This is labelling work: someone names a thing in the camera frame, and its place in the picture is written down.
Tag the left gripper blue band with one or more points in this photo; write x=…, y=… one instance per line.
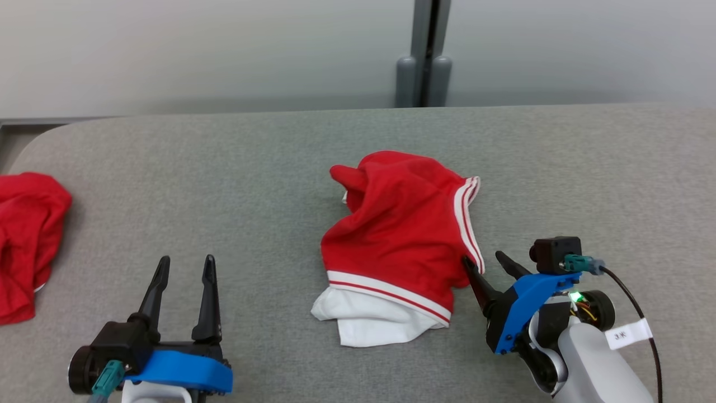
x=184, y=369

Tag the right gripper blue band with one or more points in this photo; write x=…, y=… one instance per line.
x=523, y=305

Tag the red basketball jersey white trim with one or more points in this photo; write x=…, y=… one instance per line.
x=403, y=235

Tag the red shorts white waistband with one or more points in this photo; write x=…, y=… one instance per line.
x=28, y=235

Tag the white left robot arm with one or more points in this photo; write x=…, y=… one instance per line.
x=151, y=394

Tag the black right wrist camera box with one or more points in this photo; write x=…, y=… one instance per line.
x=554, y=252

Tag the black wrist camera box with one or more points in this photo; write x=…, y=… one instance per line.
x=554, y=252
x=120, y=341

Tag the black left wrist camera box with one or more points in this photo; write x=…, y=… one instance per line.
x=120, y=341

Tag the grey partition frame post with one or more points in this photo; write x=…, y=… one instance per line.
x=420, y=28

